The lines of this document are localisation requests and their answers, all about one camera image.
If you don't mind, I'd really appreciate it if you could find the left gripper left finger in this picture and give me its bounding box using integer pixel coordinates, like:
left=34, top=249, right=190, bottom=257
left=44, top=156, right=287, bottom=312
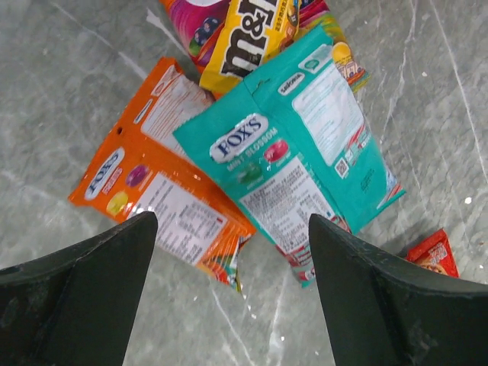
left=1, top=211, right=158, bottom=365

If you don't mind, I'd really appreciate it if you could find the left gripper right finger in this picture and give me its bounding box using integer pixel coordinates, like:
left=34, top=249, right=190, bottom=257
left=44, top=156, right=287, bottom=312
left=309, top=214, right=487, bottom=365

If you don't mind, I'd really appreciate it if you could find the orange snack packet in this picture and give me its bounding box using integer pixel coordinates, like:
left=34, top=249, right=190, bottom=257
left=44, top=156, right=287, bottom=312
left=69, top=58, right=255, bottom=290

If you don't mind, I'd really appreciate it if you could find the teal Fox's candy bag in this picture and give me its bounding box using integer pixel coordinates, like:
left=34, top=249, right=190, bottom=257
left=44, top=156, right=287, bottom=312
left=174, top=27, right=404, bottom=287

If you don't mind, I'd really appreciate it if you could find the yellow M&M's bag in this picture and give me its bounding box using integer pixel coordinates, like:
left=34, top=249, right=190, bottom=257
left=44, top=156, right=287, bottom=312
left=200, top=0, right=301, bottom=95

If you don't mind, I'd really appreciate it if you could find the orange Fox's candy bag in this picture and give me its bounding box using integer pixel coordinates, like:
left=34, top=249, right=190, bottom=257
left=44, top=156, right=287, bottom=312
left=162, top=0, right=369, bottom=98

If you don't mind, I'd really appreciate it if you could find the small red snack packet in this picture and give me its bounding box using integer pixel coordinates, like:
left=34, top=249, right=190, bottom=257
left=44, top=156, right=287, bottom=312
left=406, top=229, right=459, bottom=278

